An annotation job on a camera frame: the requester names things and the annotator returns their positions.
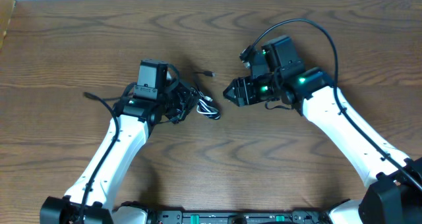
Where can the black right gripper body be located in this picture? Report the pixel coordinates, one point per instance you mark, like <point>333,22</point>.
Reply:
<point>264,89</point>

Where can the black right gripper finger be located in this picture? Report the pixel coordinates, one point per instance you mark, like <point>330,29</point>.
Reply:
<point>231,87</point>
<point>231,96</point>

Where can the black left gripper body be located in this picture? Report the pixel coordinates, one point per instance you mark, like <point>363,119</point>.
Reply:
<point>184,101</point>

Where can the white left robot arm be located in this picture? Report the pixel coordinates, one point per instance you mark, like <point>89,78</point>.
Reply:
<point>135,113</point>

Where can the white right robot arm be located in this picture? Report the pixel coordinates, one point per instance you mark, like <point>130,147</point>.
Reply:
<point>391,177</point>

